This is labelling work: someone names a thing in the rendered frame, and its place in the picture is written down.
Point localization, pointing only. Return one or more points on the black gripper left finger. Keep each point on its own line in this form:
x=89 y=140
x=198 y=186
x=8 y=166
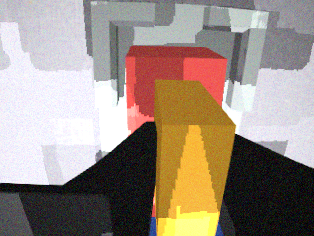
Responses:
x=113 y=197

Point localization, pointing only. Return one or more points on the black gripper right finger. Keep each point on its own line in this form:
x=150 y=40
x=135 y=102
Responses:
x=266 y=194

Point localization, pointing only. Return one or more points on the orange-yellow rectangular block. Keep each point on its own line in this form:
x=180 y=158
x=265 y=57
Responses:
x=194 y=141

